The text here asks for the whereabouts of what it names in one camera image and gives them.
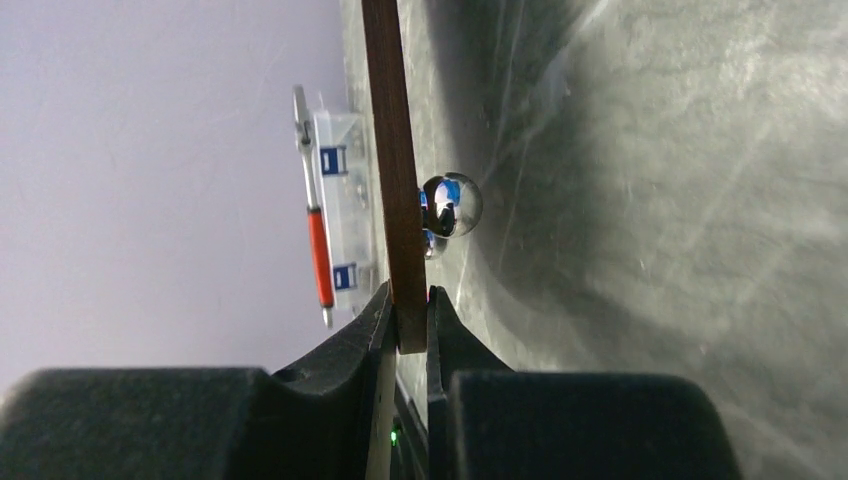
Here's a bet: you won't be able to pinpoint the red handled tool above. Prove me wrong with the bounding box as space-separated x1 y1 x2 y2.
292 84 334 330

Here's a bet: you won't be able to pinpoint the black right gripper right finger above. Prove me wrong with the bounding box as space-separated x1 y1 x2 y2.
426 286 741 479

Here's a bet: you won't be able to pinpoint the clear plastic box blue latches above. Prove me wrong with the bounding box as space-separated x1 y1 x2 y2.
313 110 377 316

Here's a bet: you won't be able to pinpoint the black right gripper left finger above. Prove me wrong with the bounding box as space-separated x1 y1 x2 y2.
1 285 394 479

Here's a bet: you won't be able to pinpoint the brown oval wooden tray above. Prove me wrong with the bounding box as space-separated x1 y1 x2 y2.
360 1 428 354

